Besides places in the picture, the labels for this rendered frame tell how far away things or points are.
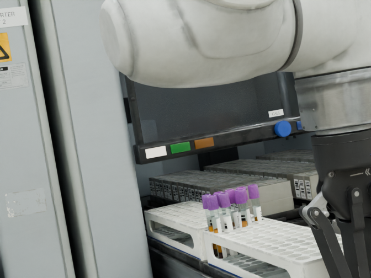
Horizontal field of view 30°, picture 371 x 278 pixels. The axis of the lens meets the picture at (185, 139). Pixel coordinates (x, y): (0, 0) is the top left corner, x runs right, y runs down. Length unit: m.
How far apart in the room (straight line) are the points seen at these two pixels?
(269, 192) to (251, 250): 0.42
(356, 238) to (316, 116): 0.13
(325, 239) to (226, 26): 0.25
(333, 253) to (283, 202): 0.60
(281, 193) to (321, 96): 0.63
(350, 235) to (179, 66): 0.26
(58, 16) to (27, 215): 0.34
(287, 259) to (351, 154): 0.16
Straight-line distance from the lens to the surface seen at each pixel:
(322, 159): 0.70
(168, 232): 1.27
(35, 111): 1.18
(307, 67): 0.68
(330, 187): 0.70
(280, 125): 1.27
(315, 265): 0.78
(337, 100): 0.68
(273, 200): 1.29
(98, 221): 1.20
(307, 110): 0.70
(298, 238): 0.89
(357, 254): 0.73
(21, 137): 1.17
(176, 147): 1.20
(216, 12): 0.57
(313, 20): 0.65
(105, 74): 1.20
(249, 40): 0.59
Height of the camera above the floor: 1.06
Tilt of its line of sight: 3 degrees down
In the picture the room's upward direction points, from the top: 9 degrees counter-clockwise
